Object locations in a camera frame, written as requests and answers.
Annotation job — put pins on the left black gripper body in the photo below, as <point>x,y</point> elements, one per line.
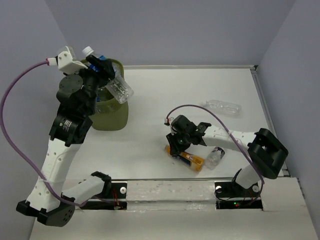
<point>94,81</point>

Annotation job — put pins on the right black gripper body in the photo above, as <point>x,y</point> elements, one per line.
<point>179,141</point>

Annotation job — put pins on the blue label bottle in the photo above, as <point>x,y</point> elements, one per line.
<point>117,87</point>

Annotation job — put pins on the orange tea bottle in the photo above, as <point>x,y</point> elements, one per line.
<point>194,162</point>

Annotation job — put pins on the pepsi label small bottle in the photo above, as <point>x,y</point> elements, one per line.
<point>214,158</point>

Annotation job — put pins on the clear plastic bottle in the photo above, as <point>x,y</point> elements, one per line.
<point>222,107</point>

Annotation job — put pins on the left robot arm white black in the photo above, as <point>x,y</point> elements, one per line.
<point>77,95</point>

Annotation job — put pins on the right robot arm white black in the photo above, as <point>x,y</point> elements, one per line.
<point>265,153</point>

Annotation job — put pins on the green mesh waste bin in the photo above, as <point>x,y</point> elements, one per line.
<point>110,115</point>

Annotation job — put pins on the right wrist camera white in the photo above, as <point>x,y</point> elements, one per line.
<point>168,121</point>

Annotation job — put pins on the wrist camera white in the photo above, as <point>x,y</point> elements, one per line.
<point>66,61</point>
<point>168,121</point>

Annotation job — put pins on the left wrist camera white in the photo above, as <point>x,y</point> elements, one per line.
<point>66,61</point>

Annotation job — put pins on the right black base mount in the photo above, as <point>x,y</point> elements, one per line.
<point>230,200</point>

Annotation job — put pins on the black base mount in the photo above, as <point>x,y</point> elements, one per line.
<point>230,200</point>
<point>113,199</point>

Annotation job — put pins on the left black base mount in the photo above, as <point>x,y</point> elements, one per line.
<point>113,199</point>

